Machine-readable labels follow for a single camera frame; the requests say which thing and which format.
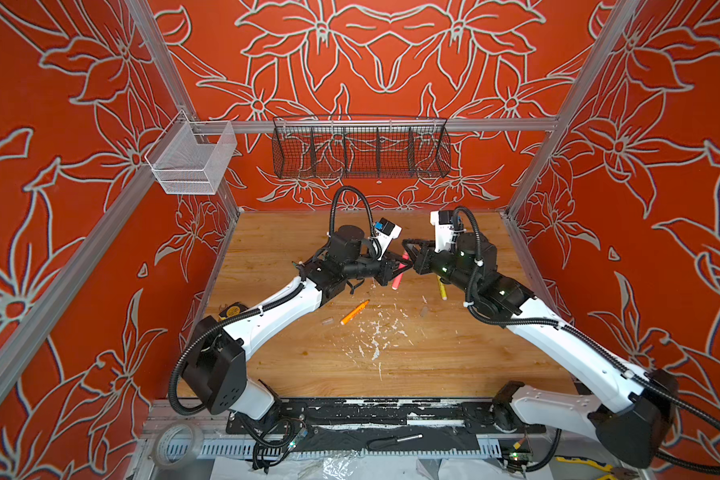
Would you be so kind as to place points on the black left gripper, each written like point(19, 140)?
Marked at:
point(382, 266)

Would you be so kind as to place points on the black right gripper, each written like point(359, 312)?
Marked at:
point(423, 258)

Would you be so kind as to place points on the pink highlighter pen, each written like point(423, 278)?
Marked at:
point(397, 280)

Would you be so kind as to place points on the yellow highlighter pen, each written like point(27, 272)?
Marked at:
point(442, 289)

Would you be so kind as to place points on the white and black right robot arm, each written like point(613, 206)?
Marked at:
point(628, 409)

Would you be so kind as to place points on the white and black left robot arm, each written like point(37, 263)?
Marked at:
point(211, 373)

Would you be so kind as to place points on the orange highlighter pen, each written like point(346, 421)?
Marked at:
point(353, 313)

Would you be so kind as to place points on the yellow black tape measure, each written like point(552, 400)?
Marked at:
point(231, 311)

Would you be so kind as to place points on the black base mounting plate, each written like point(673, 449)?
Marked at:
point(427, 427)

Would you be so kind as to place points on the clear plastic bin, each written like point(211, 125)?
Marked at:
point(192, 157)

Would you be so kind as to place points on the roll of clear tape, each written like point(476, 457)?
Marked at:
point(177, 445)

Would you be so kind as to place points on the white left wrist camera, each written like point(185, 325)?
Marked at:
point(384, 232)

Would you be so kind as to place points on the black wire basket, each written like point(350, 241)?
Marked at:
point(341, 146)

